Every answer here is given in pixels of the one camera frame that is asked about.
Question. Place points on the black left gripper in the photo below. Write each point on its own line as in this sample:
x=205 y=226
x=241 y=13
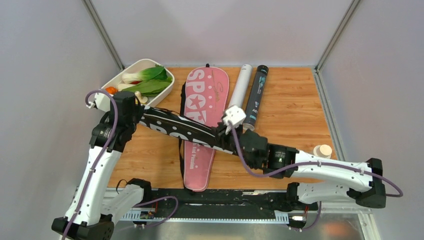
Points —
x=139 y=110

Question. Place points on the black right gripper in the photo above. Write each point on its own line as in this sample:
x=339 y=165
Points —
x=222 y=136

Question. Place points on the black racket cover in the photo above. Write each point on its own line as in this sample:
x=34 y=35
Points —
x=164 y=121

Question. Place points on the white shuttlecock tube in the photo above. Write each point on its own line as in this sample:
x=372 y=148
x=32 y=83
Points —
x=241 y=86

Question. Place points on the pink racket cover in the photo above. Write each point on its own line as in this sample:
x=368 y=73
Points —
x=206 y=93

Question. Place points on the black shuttlecock tube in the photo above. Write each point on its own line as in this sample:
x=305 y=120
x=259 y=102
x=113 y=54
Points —
x=255 y=97

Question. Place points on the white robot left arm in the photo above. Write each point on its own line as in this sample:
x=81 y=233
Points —
x=88 y=218

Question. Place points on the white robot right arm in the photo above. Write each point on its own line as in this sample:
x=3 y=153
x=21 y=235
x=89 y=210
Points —
x=362 y=182

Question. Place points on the beige mushroom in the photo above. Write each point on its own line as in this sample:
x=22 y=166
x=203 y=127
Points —
x=140 y=99

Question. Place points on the green leafy vegetable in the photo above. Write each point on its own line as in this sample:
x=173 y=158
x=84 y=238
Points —
x=149 y=88

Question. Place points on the green bok choy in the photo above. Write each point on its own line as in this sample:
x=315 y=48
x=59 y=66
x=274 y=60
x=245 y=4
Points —
x=153 y=73

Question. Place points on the white rectangular tray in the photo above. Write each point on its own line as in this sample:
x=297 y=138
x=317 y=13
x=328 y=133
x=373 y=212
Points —
x=134 y=68

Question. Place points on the white tube cap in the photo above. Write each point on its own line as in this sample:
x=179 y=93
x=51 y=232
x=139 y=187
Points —
x=323 y=151

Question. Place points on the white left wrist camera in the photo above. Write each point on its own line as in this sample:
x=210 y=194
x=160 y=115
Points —
x=100 y=101

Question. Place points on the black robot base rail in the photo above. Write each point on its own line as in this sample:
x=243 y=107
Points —
x=222 y=204

